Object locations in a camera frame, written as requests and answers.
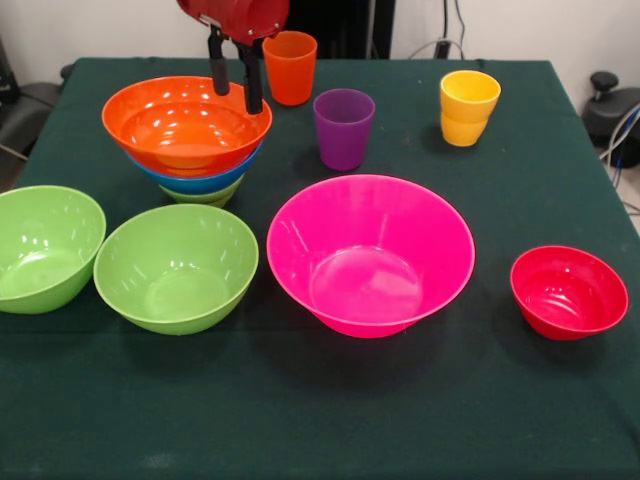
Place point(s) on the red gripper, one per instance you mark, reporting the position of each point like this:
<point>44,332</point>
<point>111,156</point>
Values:
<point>245,17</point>

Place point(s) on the pink plastic bowl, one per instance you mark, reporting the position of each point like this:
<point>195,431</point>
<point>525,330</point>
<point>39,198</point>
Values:
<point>370,260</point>

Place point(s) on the black power plug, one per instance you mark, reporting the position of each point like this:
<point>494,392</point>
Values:
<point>442,49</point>

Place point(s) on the dark green tablecloth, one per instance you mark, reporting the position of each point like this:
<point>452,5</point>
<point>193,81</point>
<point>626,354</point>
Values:
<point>350,415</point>

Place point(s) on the small green plastic bowl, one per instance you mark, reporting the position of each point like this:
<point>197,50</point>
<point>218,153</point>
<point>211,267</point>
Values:
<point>210,199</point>

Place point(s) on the yellow plastic cup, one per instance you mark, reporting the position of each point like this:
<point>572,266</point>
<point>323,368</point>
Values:
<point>464,132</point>
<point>470,95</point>

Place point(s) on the blue plastic bowl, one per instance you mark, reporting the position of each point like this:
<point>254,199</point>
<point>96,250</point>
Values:
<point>200,182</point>

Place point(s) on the black equipment base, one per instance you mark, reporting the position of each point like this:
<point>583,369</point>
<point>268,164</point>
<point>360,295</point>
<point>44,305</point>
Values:
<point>607,112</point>

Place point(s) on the purple plastic cup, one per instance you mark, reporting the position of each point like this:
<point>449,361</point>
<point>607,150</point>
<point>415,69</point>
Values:
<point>342,130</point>

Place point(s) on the orange plastic cup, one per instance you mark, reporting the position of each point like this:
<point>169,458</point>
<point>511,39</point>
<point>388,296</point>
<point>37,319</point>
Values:
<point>292,70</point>

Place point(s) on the large green plastic bowl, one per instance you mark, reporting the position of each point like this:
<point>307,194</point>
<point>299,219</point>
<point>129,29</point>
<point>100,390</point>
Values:
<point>175,280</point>
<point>45,250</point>

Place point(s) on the small red plastic bowl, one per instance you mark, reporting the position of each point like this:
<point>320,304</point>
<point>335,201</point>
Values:
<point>567,295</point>

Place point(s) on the black office chair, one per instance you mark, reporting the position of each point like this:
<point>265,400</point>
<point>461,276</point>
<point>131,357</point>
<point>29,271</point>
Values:
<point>30,110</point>

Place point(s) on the orange plastic bowl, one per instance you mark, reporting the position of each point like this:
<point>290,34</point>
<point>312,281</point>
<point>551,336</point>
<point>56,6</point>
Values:
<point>180,130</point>

